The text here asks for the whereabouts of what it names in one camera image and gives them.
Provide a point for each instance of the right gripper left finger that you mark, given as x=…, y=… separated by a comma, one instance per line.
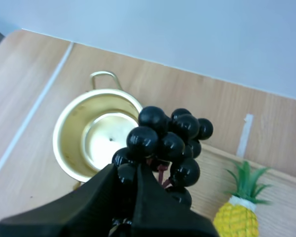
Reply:
x=84, y=209

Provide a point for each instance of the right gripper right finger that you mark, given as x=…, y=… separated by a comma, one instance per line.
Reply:
x=158, y=212

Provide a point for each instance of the bunch of dark toy grapes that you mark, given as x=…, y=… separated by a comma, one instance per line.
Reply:
x=162, y=138

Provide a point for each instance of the shallow wooden tray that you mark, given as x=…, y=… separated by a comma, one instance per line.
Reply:
x=212, y=172

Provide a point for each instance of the yellow toy pineapple green crown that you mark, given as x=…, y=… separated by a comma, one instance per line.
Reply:
x=236, y=218

